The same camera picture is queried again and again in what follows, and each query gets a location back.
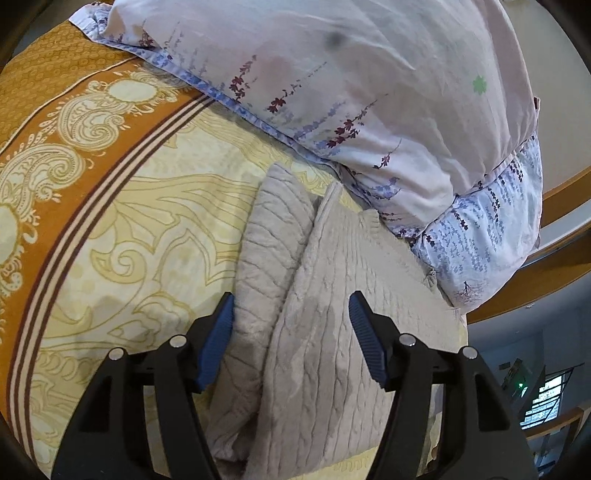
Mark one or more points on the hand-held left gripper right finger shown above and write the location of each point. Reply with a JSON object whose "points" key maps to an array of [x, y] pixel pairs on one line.
{"points": [[367, 341]]}

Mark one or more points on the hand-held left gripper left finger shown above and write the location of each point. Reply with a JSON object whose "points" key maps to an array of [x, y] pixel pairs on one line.
{"points": [[214, 341]]}

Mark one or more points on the blue floral tree-print pillow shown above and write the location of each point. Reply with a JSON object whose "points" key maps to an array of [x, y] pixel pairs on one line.
{"points": [[485, 230]]}

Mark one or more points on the yellow orange patterned bedsheet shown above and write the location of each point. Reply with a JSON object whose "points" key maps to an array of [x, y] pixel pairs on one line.
{"points": [[115, 207]]}

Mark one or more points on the barred window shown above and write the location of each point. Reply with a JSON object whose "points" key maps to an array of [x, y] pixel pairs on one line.
{"points": [[542, 401]]}

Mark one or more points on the pale pink floral pillow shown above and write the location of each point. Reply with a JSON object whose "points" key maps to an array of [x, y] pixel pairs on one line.
{"points": [[369, 92]]}

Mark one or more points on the wooden rail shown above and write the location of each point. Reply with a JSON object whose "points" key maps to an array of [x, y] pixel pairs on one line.
{"points": [[561, 420]]}

